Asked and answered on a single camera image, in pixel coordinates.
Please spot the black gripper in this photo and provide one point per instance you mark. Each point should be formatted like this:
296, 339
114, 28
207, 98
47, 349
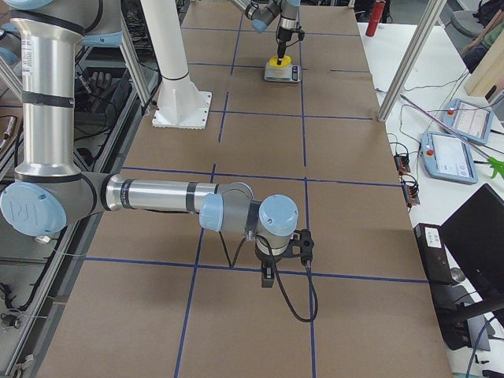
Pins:
268, 260
283, 38

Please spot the yellow mango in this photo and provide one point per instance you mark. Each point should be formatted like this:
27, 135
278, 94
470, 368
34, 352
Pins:
279, 63

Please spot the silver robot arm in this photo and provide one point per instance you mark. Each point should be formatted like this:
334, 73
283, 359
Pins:
262, 17
51, 192

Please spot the digital kitchen scale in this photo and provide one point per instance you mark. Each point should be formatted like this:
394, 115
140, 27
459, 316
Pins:
288, 74

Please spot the red bottle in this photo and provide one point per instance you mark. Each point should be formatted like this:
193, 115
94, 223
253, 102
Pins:
375, 17

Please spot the near orange adapter board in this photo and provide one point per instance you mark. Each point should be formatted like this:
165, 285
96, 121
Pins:
410, 190

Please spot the orange adapter board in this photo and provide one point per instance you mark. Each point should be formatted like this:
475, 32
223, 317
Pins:
401, 158
410, 190

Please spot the far orange adapter board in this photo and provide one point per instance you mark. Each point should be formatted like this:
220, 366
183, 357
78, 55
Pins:
401, 158

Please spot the black computer box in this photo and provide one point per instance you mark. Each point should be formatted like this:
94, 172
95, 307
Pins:
459, 316

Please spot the near blue teach pendant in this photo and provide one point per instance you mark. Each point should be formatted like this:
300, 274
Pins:
447, 158

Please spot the blue teach pendant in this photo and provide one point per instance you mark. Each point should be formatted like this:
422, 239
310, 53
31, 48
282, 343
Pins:
469, 120
447, 158

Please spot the far blue teach pendant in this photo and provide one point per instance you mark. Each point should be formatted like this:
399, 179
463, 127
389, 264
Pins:
469, 120

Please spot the wooden board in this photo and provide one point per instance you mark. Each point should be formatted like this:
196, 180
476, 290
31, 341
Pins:
484, 61

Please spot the black monitor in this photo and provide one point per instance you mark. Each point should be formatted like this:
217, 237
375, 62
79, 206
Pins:
473, 234

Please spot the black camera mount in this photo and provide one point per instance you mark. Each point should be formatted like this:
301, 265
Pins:
302, 245

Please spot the white pedestal column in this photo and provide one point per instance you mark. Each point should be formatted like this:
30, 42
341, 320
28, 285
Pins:
179, 103

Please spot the aluminium frame post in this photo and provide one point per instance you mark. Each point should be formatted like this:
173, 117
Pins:
416, 44

